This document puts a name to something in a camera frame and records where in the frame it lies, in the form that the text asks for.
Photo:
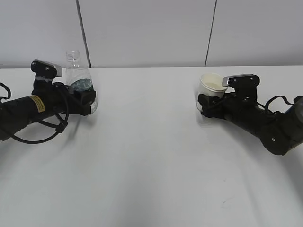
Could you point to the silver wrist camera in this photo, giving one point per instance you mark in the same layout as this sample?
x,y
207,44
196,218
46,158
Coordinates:
x,y
244,85
45,71

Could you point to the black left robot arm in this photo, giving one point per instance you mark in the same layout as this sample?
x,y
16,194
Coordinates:
x,y
17,114

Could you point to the clear water bottle green label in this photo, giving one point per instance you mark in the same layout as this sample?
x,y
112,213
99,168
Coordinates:
x,y
78,78

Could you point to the white paper cup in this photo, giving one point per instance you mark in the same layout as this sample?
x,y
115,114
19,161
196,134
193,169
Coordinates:
x,y
210,85

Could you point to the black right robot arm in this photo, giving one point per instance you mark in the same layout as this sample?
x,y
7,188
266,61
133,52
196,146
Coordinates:
x,y
278,132

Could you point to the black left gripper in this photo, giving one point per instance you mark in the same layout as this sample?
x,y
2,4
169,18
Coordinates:
x,y
55,96

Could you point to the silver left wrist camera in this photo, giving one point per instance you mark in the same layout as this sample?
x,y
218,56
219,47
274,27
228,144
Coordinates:
x,y
45,71

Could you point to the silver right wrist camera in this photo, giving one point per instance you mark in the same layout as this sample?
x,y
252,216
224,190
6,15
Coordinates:
x,y
244,85

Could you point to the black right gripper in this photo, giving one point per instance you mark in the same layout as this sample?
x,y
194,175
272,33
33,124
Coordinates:
x,y
229,107

